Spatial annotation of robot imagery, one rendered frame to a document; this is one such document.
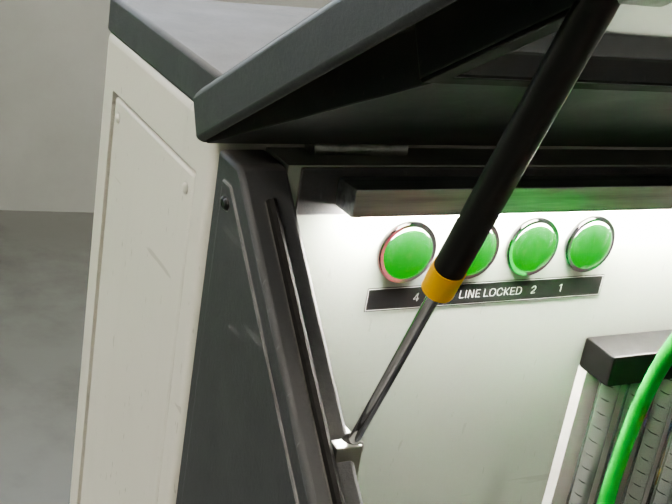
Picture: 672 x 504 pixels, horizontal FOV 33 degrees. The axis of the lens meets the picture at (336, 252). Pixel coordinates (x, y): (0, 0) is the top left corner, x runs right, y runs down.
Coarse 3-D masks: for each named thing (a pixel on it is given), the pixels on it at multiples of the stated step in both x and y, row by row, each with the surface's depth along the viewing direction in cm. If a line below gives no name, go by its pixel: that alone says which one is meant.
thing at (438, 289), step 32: (576, 0) 48; (608, 0) 47; (576, 32) 48; (544, 64) 50; (576, 64) 49; (544, 96) 51; (512, 128) 53; (544, 128) 52; (512, 160) 53; (480, 192) 55; (512, 192) 55; (480, 224) 56; (448, 256) 59; (448, 288) 60; (416, 320) 63; (384, 384) 67; (352, 448) 71
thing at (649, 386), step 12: (660, 348) 88; (660, 360) 88; (648, 372) 90; (660, 372) 89; (648, 384) 90; (660, 384) 90; (636, 396) 92; (648, 396) 91; (636, 408) 92; (648, 408) 92; (636, 420) 92; (624, 432) 94; (636, 432) 93; (624, 444) 94; (612, 456) 95; (624, 456) 94; (612, 468) 95; (624, 468) 95; (612, 480) 96; (600, 492) 97; (612, 492) 96
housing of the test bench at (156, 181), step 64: (128, 0) 99; (192, 0) 104; (128, 64) 97; (192, 64) 84; (128, 128) 98; (192, 128) 84; (128, 192) 99; (192, 192) 85; (128, 256) 99; (192, 256) 85; (128, 320) 100; (192, 320) 86; (128, 384) 101; (128, 448) 101
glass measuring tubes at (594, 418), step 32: (608, 352) 97; (640, 352) 98; (576, 384) 101; (608, 384) 98; (640, 384) 101; (576, 416) 102; (608, 416) 100; (576, 448) 103; (608, 448) 105; (640, 448) 106; (576, 480) 103; (640, 480) 106
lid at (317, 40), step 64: (384, 0) 55; (448, 0) 51; (512, 0) 58; (640, 0) 44; (256, 64) 69; (320, 64) 62; (384, 64) 68; (448, 64) 63; (512, 64) 67; (640, 64) 72; (256, 128) 75; (320, 128) 76; (384, 128) 78; (448, 128) 81; (576, 128) 85; (640, 128) 88
